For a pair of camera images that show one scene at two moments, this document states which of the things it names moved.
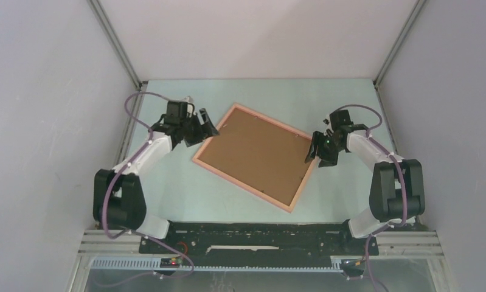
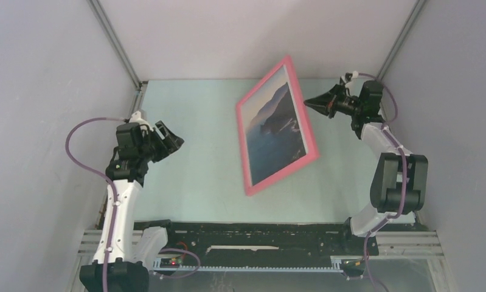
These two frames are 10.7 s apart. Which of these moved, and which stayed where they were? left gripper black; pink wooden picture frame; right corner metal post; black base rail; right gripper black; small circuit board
Moved: left gripper black; right gripper black; pink wooden picture frame
Stayed: right corner metal post; black base rail; small circuit board
